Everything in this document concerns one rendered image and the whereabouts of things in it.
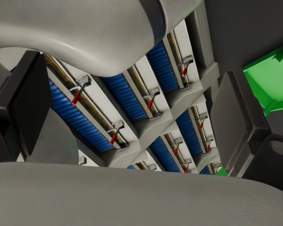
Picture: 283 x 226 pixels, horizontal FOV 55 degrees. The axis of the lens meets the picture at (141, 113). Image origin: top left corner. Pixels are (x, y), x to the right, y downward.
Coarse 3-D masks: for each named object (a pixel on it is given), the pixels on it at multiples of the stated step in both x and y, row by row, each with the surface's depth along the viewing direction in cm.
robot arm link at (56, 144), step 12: (48, 120) 23; (60, 120) 25; (48, 132) 22; (60, 132) 24; (36, 144) 21; (48, 144) 22; (60, 144) 23; (72, 144) 25; (36, 156) 21; (48, 156) 22; (60, 156) 23; (72, 156) 25
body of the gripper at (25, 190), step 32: (0, 192) 7; (32, 192) 7; (64, 192) 7; (96, 192) 7; (128, 192) 7; (160, 192) 7; (192, 192) 7; (224, 192) 7; (256, 192) 7; (0, 224) 6; (32, 224) 6; (64, 224) 6; (96, 224) 6; (128, 224) 6; (160, 224) 6; (192, 224) 6; (224, 224) 6; (256, 224) 7
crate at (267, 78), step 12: (264, 60) 88; (276, 60) 80; (252, 72) 107; (264, 72) 102; (276, 72) 96; (252, 84) 110; (264, 84) 107; (276, 84) 101; (264, 96) 110; (276, 96) 107; (276, 108) 105
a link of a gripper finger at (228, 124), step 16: (224, 80) 13; (240, 80) 12; (224, 96) 13; (240, 96) 11; (224, 112) 12; (240, 112) 11; (256, 112) 10; (224, 128) 12; (240, 128) 11; (256, 128) 10; (224, 144) 12; (240, 144) 11; (256, 144) 10; (224, 160) 12; (240, 160) 11; (240, 176) 11
